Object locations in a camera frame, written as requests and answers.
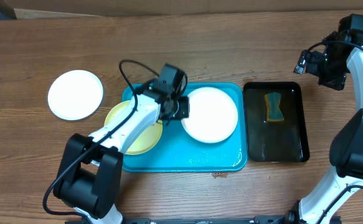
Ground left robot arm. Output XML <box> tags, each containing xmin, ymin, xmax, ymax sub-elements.
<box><xmin>47</xmin><ymin>79</ymin><xmax>189</xmax><ymax>223</ymax></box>

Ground black rectangular water tray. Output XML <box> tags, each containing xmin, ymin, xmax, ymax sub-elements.
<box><xmin>243</xmin><ymin>82</ymin><xmax>310</xmax><ymax>162</ymax></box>

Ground light green plate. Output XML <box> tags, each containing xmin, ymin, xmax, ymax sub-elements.
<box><xmin>104</xmin><ymin>100</ymin><xmax>163</xmax><ymax>156</ymax></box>

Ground white plate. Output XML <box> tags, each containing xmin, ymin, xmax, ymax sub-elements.
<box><xmin>47</xmin><ymin>70</ymin><xmax>104</xmax><ymax>121</ymax></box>
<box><xmin>181</xmin><ymin>87</ymin><xmax>238</xmax><ymax>144</ymax></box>

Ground yellow green scrub sponge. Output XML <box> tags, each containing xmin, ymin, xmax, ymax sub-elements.
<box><xmin>264</xmin><ymin>92</ymin><xmax>284</xmax><ymax>122</ymax></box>

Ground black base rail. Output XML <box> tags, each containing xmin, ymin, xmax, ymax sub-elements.
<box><xmin>122</xmin><ymin>215</ymin><xmax>284</xmax><ymax>224</ymax></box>

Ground teal plastic tray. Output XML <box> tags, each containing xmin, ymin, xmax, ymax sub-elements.
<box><xmin>123</xmin><ymin>82</ymin><xmax>248</xmax><ymax>172</ymax></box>

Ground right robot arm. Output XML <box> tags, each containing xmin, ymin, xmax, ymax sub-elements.
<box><xmin>283</xmin><ymin>28</ymin><xmax>363</xmax><ymax>223</ymax></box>

